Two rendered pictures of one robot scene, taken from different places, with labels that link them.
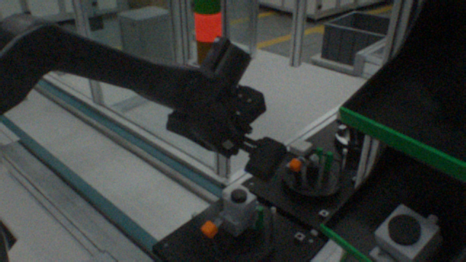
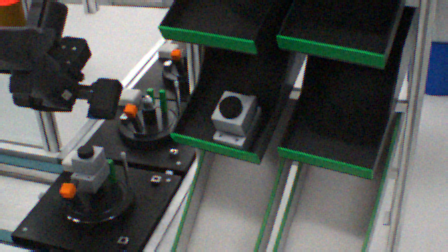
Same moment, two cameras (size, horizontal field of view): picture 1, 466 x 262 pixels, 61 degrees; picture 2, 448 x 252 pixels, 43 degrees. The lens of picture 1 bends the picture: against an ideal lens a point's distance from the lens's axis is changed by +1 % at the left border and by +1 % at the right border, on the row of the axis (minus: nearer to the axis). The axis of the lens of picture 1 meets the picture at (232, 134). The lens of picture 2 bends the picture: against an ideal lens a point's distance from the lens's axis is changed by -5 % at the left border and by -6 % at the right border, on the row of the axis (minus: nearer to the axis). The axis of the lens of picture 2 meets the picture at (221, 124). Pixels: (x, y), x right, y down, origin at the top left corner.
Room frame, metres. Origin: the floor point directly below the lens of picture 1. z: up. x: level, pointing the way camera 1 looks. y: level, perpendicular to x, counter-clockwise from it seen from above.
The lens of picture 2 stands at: (-0.31, 0.10, 1.66)
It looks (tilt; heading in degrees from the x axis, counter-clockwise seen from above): 33 degrees down; 337
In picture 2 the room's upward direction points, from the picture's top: 4 degrees counter-clockwise
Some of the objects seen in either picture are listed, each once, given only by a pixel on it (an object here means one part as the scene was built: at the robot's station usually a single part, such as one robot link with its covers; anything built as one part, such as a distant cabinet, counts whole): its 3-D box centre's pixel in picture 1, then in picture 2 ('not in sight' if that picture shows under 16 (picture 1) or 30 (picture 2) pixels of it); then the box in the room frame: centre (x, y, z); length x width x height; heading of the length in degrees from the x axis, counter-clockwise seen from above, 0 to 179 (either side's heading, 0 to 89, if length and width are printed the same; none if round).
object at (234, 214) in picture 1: (242, 205); (91, 162); (0.54, -0.02, 1.06); 0.08 x 0.04 x 0.07; 137
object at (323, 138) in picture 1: (363, 129); (189, 59); (0.91, -0.35, 1.01); 0.24 x 0.24 x 0.13; 47
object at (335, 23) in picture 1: (379, 43); not in sight; (2.46, -0.95, 0.73); 0.62 x 0.42 x 0.23; 47
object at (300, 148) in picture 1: (313, 168); (149, 111); (0.73, -0.19, 1.01); 0.24 x 0.24 x 0.13; 47
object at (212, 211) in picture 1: (238, 246); (99, 208); (0.54, -0.01, 0.96); 0.24 x 0.24 x 0.02; 47
